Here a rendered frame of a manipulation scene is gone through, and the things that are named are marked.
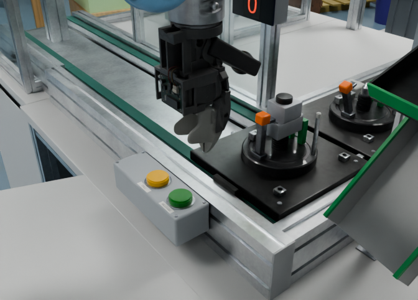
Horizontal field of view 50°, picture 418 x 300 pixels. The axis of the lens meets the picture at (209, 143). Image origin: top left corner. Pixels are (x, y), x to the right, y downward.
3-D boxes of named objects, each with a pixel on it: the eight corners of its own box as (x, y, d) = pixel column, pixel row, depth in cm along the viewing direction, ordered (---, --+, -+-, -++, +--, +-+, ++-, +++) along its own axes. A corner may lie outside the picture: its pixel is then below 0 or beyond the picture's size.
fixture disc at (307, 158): (278, 187, 77) (280, 178, 76) (226, 152, 86) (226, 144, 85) (332, 159, 84) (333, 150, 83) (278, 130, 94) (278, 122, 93)
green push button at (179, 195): (177, 215, 74) (177, 205, 72) (164, 203, 76) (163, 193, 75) (197, 205, 76) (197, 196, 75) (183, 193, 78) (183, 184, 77)
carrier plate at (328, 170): (278, 224, 72) (279, 213, 71) (190, 159, 88) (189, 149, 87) (369, 171, 85) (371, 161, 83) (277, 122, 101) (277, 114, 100)
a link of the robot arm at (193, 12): (201, -20, 64) (239, -10, 58) (201, 12, 66) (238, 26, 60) (155, -13, 60) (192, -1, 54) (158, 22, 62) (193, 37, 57)
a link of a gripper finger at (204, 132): (181, 161, 71) (179, 107, 66) (211, 149, 74) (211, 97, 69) (193, 170, 68) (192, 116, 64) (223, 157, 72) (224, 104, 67)
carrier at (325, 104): (374, 168, 85) (387, 109, 79) (282, 121, 102) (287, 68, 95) (440, 129, 98) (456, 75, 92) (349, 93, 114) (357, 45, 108)
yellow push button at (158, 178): (154, 194, 78) (153, 185, 77) (142, 183, 81) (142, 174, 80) (173, 185, 80) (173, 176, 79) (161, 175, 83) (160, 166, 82)
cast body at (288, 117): (277, 141, 79) (280, 105, 76) (260, 131, 82) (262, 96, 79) (309, 127, 84) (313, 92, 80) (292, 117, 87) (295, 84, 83)
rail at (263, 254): (269, 301, 70) (275, 249, 64) (50, 102, 130) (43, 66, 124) (293, 284, 73) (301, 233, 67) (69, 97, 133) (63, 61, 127)
